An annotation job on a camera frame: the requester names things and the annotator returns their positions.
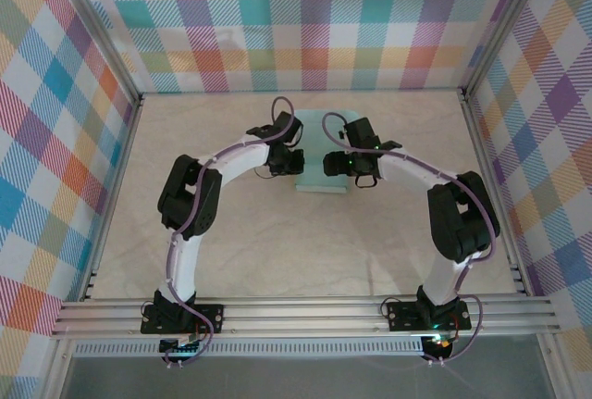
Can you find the light teal cloth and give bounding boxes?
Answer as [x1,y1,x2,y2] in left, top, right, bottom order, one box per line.
[294,109,366,194]

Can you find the small controller circuit board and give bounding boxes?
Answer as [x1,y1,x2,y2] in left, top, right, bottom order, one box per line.
[423,331,457,354]
[159,331,204,356]

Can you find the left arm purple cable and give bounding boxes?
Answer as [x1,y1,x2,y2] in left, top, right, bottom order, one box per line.
[162,95,302,369]

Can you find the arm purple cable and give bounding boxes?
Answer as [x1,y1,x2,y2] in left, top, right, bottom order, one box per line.
[321,111,500,368]
[162,95,302,369]

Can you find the aluminium side rail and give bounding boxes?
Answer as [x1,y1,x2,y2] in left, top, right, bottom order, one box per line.
[459,87,531,298]
[80,93,145,302]

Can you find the long aluminium base rail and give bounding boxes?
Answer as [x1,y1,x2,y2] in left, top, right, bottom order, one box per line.
[49,294,563,341]

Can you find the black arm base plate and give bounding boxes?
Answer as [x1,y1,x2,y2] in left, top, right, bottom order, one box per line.
[141,304,225,336]
[386,300,472,331]

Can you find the slotted grey cable duct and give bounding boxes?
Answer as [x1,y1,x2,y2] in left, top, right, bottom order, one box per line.
[73,341,426,357]

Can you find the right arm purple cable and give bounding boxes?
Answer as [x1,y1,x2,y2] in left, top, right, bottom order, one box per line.
[321,111,500,368]

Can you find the aluminium upright post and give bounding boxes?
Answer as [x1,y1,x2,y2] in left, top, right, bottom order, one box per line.
[462,0,554,99]
[43,0,142,104]

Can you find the aluminium frame leg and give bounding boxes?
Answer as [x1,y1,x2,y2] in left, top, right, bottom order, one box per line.
[39,338,78,399]
[538,338,569,399]

